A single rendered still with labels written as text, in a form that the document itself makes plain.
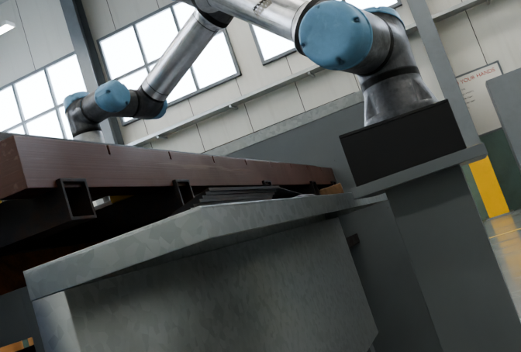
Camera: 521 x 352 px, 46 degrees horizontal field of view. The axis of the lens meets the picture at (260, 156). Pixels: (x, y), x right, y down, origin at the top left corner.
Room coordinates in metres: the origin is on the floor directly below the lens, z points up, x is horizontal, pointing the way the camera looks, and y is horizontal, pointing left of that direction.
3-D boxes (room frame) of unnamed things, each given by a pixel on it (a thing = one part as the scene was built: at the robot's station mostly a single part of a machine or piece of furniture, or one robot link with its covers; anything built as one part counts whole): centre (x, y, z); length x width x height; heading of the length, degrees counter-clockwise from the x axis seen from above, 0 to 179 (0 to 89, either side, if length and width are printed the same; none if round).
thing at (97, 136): (1.53, 0.40, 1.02); 0.08 x 0.08 x 0.05
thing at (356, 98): (2.56, -0.02, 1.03); 1.30 x 0.60 x 0.04; 73
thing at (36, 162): (1.42, 0.03, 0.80); 1.62 x 0.04 x 0.06; 163
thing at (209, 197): (0.86, 0.10, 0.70); 0.39 x 0.12 x 0.04; 163
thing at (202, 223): (1.19, -0.03, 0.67); 1.30 x 0.20 x 0.03; 163
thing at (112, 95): (1.49, 0.31, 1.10); 0.11 x 0.11 x 0.08; 55
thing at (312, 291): (1.21, 0.05, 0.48); 1.30 x 0.04 x 0.35; 163
